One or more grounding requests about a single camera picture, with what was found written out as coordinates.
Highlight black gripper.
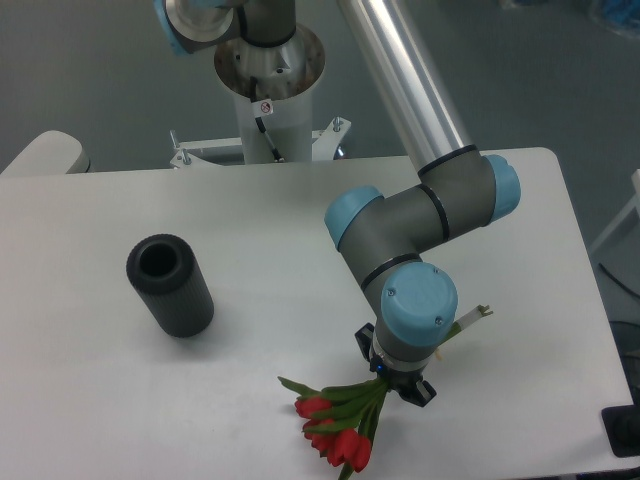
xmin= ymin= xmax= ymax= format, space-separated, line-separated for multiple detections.
xmin=354 ymin=323 xmax=435 ymax=406

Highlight red tulip bouquet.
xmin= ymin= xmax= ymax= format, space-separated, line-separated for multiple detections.
xmin=277 ymin=303 xmax=495 ymax=480

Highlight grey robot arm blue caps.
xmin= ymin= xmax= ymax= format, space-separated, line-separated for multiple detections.
xmin=154 ymin=1 xmax=521 ymax=406

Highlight black ribbed cylindrical vase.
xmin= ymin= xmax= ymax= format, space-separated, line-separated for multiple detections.
xmin=126 ymin=234 xmax=215 ymax=338

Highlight black device at table edge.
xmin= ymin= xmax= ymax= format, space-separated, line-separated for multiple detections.
xmin=601 ymin=405 xmax=639 ymax=458

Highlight white rounded chair part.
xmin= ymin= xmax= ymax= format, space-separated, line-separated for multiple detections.
xmin=1 ymin=130 xmax=92 ymax=178

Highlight black cable on floor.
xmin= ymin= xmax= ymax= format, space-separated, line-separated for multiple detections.
xmin=599 ymin=263 xmax=640 ymax=296

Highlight white frame at right edge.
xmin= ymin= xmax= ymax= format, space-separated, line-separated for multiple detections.
xmin=587 ymin=170 xmax=639 ymax=256

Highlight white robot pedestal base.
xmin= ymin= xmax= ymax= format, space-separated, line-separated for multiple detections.
xmin=170 ymin=24 xmax=351 ymax=169

